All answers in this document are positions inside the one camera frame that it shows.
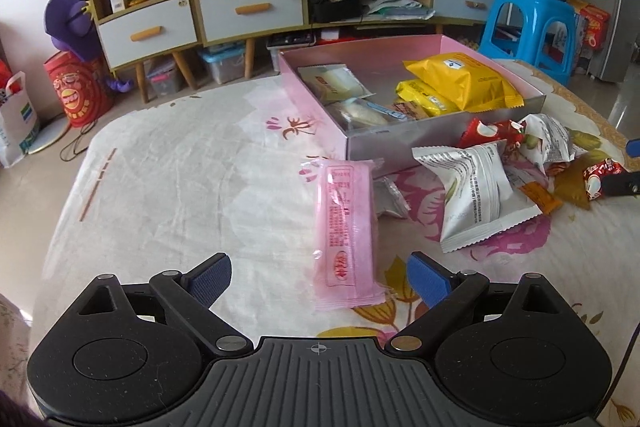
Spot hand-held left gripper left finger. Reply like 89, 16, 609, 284
77, 252, 253, 358

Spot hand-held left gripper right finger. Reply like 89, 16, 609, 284
385, 251, 563, 355

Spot red snack packet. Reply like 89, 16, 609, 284
582, 158, 626, 202
459, 118, 526, 152

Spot orange white snack packet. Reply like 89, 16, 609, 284
520, 181, 563, 215

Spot crinkled white snack packet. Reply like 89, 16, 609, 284
517, 113, 576, 175

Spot white grey snack packet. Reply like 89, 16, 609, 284
411, 139, 543, 254

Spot pink snack packet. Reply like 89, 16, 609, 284
300, 157, 396, 312

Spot pink cardboard box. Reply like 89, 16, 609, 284
276, 34, 547, 162

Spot white blue snack packet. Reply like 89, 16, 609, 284
327, 99, 408, 132

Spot yellow blue-label snack packet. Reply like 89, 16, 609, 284
395, 79, 461, 118

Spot large yellow snack packet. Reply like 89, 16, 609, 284
402, 52, 525, 112

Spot pale yellow snack packet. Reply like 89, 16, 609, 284
298, 63, 376, 105

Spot small silver snack packet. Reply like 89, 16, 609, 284
372, 176, 411, 220

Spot floral tablecloth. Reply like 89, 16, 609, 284
0, 57, 640, 427

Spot red carton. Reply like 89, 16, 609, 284
570, 0, 611, 52

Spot clear box pink lid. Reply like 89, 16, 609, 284
145, 59, 185, 98

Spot pale floral cloth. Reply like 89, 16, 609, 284
0, 292, 31, 403

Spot clear box blue lid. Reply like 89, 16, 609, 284
200, 44, 247, 85

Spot white round stand base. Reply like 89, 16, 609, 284
27, 114, 71, 155

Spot red drum box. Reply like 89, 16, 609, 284
43, 52, 115, 128

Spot white paper bag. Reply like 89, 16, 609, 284
0, 71, 41, 168

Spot wooden shelf cabinet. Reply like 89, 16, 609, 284
77, 0, 203, 104

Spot wooden drawer cabinet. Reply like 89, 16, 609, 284
192, 0, 308, 80

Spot white cloth pile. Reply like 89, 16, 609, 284
362, 0, 436, 20

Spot black bag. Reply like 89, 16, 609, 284
307, 0, 363, 22

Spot purple plush toy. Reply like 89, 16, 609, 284
44, 0, 133, 95

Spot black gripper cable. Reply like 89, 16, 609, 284
597, 322, 640, 408

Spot black floor cable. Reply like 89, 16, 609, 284
60, 117, 101, 162

